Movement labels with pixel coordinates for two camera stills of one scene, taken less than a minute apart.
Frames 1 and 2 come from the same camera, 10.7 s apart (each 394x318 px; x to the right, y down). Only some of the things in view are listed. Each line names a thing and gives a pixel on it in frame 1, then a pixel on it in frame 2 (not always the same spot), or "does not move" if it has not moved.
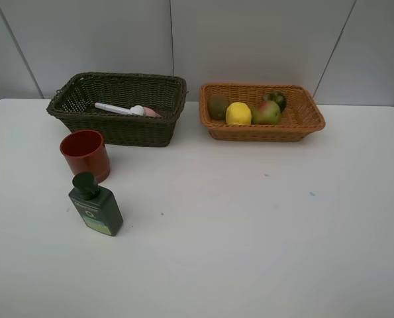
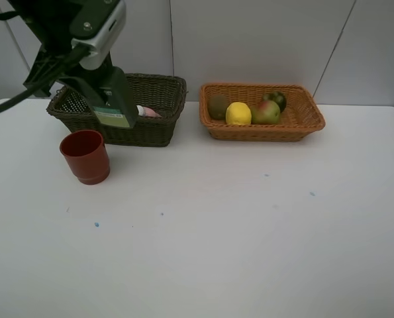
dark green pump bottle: x=98 y=206 -> x=116 y=106
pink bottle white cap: x=139 y=110 does not move
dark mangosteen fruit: x=277 y=97 does not move
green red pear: x=266 y=112 does not move
